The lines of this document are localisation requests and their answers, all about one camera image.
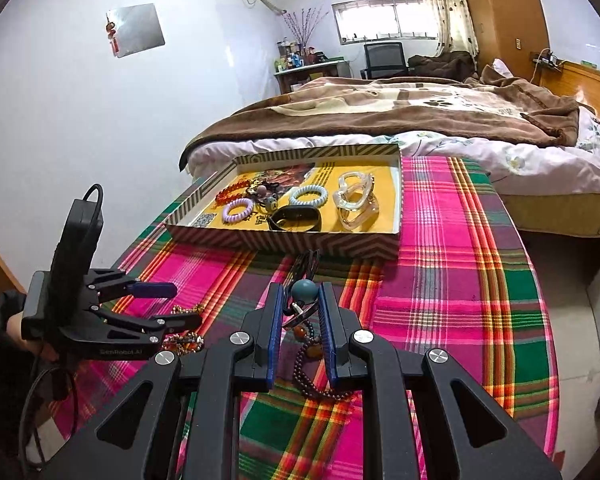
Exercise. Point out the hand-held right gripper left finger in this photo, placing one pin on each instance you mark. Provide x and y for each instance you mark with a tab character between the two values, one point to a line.
275	320

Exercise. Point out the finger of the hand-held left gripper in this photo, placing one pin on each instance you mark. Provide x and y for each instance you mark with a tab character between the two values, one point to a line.
155	289
175	322

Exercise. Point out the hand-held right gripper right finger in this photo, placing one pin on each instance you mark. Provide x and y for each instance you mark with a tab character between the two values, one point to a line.
330	330

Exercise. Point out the striped cardboard box tray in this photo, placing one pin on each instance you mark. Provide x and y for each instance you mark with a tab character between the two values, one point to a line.
330	245

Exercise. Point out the black wristband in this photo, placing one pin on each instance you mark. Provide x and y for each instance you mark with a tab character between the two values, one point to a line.
300	224

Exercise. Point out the clear pinkish hair claw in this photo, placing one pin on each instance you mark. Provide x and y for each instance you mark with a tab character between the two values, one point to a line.
355	224

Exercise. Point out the clear white hair claw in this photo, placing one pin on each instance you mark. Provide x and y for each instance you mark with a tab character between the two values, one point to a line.
352	177

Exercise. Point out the person's left hand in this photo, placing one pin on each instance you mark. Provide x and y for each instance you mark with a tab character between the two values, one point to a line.
14	330

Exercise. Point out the plaid tablecloth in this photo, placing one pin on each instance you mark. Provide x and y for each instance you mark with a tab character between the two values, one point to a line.
455	310

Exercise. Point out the bed with brown blanket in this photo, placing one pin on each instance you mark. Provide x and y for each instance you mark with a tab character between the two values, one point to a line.
380	110

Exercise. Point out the red hanging ornament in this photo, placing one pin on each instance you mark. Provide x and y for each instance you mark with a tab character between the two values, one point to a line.
112	35

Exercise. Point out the white floral bedsheet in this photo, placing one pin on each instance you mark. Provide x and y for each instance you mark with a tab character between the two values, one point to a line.
505	160

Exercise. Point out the small desk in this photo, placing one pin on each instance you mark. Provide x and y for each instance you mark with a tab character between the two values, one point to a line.
310	72

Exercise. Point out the yellowish mattress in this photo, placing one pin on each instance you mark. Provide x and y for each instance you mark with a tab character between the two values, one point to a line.
560	215

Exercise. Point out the group of bottles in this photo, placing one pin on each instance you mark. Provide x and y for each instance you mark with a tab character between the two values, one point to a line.
292	60

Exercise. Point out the black office chair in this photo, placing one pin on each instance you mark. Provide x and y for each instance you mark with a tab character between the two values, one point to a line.
385	57

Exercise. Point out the dark brown cloth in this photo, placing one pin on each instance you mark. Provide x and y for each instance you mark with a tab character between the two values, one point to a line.
440	65

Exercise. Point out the vase of dry branches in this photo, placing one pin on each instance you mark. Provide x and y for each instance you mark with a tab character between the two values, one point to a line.
305	30

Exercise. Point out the window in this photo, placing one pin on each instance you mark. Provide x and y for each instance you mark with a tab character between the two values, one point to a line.
380	20

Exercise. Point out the white pillow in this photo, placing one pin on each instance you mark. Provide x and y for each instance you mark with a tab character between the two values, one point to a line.
502	67

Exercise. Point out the patterned curtain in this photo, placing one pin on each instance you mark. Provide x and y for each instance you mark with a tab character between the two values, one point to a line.
447	10

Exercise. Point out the power strip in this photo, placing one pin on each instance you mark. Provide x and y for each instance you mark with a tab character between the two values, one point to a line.
547	61

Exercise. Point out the wooden headboard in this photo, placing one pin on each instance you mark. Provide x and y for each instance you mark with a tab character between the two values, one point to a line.
580	85

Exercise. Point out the wooden wardrobe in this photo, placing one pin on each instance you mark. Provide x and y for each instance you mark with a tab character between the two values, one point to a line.
505	10

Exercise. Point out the metal wall sheet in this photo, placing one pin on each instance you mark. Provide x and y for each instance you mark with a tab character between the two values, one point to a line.
137	30

